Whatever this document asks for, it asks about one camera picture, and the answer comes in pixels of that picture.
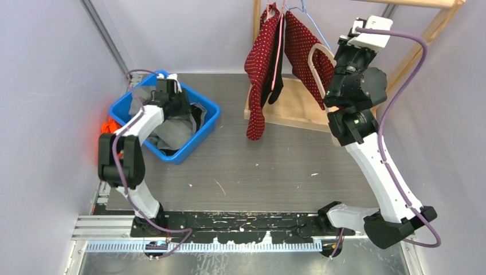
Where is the red polka dot garment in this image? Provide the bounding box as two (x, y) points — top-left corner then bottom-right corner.
(244, 2), (280, 140)
(284, 11), (325, 110)

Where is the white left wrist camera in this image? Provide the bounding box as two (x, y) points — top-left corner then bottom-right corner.
(155, 73), (182, 93)

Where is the light blue hanger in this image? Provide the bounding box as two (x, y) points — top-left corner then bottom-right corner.
(284, 0), (334, 54)

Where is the wooden hanger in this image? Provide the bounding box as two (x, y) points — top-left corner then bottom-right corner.
(308, 43), (336, 99)

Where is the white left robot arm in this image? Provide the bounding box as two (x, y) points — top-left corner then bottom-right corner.
(98, 74), (190, 237)

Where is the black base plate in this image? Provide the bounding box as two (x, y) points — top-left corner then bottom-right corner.
(130, 211), (340, 244)

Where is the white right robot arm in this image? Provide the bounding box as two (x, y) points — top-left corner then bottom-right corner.
(318, 36), (437, 249)

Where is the blue plastic bin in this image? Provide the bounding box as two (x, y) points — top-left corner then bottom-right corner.
(108, 74), (221, 164)

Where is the orange cloth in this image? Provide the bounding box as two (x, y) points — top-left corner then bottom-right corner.
(98, 117), (122, 160)

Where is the grey pleated skirt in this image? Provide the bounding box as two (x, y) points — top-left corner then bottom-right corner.
(129, 86), (207, 156)

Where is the pink hanger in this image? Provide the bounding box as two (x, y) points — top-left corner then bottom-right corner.
(267, 1), (285, 102)

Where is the wooden clothes rack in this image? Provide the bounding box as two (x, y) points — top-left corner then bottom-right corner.
(263, 0), (465, 132)

